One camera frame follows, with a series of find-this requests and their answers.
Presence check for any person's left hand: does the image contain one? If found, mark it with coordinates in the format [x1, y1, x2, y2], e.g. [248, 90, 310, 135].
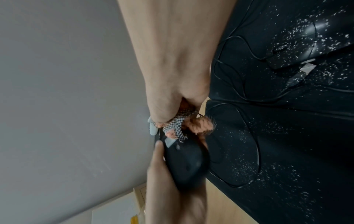
[144, 139, 209, 224]

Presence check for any person's right hand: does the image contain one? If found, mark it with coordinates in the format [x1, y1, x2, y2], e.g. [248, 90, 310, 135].
[116, 0, 239, 123]

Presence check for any cardboard box with round logo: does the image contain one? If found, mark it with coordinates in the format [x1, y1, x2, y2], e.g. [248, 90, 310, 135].
[133, 182, 147, 211]

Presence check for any white controller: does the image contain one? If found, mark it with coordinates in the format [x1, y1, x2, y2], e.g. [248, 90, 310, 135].
[147, 116, 160, 136]

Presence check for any Pico cardboard box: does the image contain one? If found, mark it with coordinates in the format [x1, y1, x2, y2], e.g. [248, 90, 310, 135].
[91, 192, 145, 224]

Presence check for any black mouse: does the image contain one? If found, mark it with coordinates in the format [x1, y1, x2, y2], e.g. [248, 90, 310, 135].
[159, 129, 211, 191]
[266, 16, 354, 70]

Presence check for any black mouse cable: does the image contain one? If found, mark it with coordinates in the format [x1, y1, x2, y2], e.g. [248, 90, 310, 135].
[207, 103, 261, 189]
[211, 0, 354, 103]

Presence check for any pink cleaning cloth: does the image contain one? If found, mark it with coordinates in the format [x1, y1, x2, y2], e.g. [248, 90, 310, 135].
[156, 103, 216, 143]

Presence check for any black mouse pad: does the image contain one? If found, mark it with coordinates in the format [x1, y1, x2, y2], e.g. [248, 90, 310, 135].
[206, 99, 354, 224]
[208, 0, 354, 117]

